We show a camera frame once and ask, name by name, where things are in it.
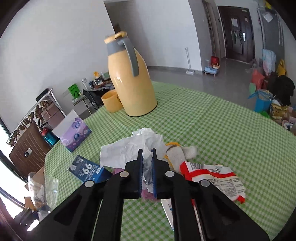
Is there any brown wooden chair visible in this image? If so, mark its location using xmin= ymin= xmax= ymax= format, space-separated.
xmin=9 ymin=122 xmax=51 ymax=178

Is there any white milk carton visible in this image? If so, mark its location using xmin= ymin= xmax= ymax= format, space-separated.
xmin=161 ymin=199 xmax=174 ymax=230

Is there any dark blue carton box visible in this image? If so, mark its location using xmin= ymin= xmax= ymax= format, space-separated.
xmin=68 ymin=155 xmax=112 ymax=183

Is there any black folding chair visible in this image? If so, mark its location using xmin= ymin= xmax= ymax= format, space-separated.
xmin=82 ymin=89 xmax=104 ymax=111

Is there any clear plastic clamshell container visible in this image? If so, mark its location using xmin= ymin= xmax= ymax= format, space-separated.
xmin=37 ymin=175 xmax=59 ymax=222

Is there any purple tissue pack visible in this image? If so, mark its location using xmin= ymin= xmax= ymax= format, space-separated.
xmin=52 ymin=109 xmax=92 ymax=152

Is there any red white snack wrapper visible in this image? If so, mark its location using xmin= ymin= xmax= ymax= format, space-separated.
xmin=180 ymin=161 xmax=246 ymax=203

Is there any yellow thermos jug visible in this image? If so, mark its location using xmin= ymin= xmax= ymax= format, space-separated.
xmin=104 ymin=31 xmax=158 ymax=117

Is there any black router box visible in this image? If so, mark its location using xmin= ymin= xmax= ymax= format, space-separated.
xmin=36 ymin=88 xmax=49 ymax=102

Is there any green checkered tablecloth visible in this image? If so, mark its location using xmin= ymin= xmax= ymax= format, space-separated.
xmin=45 ymin=82 xmax=295 ymax=239

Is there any dark entrance door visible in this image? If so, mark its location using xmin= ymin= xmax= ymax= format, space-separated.
xmin=218 ymin=6 xmax=255 ymax=63

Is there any white tissue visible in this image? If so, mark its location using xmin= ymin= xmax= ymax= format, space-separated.
xmin=100 ymin=128 xmax=167 ymax=193

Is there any white knit glove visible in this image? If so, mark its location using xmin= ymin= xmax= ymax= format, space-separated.
xmin=165 ymin=142 xmax=198 ymax=173

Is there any purple cloth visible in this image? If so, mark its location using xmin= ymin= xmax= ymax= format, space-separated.
xmin=112 ymin=168 xmax=159 ymax=202

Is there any grey refrigerator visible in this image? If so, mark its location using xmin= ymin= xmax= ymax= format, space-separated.
xmin=257 ymin=1 xmax=285 ymax=60

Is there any cardboard box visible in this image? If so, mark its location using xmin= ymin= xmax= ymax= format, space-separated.
xmin=24 ymin=167 xmax=45 ymax=210

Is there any metal drying rack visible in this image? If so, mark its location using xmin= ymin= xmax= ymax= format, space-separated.
xmin=6 ymin=89 xmax=66 ymax=148

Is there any blue vacuum cleaner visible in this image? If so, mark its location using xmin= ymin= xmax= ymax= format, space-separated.
xmin=41 ymin=127 xmax=60 ymax=147

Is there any yellow cup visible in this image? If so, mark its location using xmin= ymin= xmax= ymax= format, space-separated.
xmin=101 ymin=89 xmax=123 ymax=113

